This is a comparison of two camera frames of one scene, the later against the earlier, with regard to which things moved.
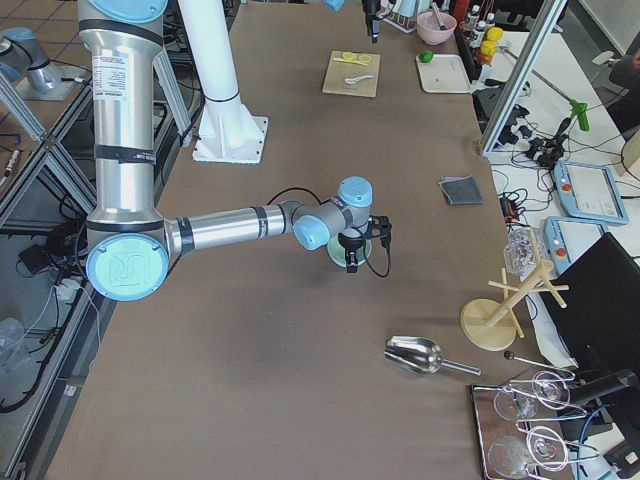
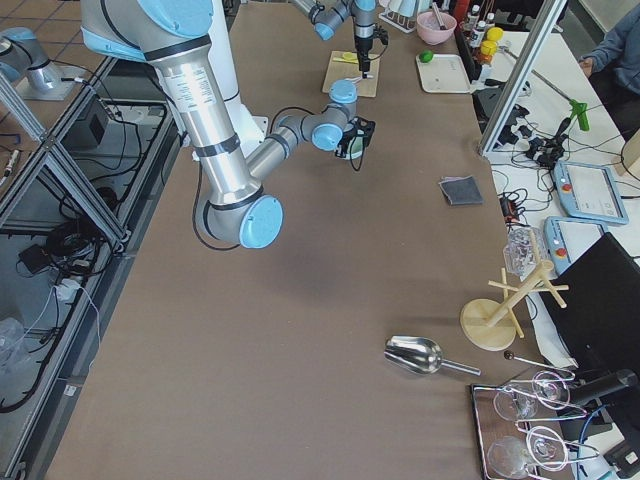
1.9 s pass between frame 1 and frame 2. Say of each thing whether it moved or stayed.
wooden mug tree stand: stayed
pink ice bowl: stayed
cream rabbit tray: stayed
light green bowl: moved
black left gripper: moved
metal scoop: stayed
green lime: stayed
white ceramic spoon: stayed
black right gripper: moved
